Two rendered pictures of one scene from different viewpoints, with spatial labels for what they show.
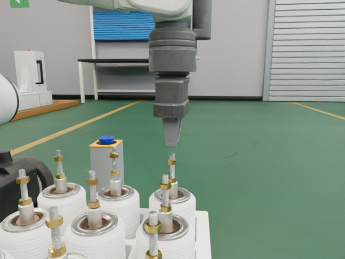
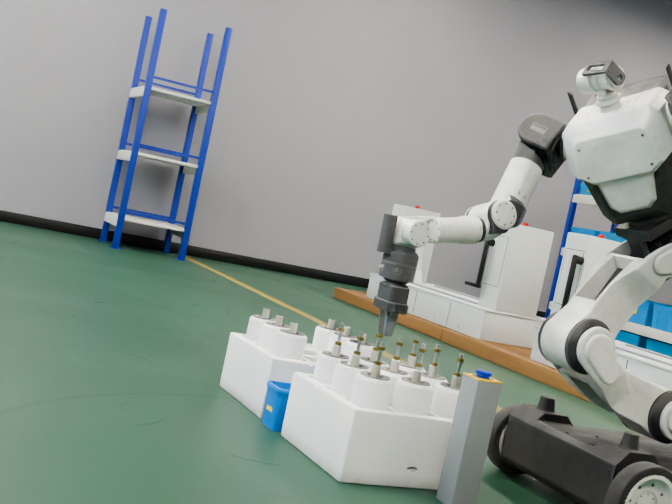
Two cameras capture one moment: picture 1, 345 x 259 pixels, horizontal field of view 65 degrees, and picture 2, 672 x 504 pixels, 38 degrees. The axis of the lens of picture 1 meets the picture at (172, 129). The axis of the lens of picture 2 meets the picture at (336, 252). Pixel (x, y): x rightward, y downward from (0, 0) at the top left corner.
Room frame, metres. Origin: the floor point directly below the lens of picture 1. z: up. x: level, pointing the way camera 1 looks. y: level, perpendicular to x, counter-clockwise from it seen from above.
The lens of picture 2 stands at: (2.48, -1.36, 0.62)
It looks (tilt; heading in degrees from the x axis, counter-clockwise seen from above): 2 degrees down; 149
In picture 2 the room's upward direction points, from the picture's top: 12 degrees clockwise
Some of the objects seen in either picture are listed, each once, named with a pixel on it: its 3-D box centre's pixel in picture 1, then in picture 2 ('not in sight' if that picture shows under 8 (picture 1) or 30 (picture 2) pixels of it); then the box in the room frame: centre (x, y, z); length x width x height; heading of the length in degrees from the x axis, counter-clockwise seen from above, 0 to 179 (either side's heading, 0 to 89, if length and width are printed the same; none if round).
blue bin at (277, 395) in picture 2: not in sight; (316, 410); (0.13, 0.09, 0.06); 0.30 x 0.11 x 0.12; 84
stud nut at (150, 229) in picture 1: (153, 226); not in sight; (0.28, 0.02, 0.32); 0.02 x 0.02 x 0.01; 2
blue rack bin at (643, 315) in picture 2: not in sight; (653, 314); (-3.40, 5.47, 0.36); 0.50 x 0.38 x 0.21; 84
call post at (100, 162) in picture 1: (109, 197); (468, 441); (0.70, 0.18, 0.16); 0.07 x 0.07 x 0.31; 85
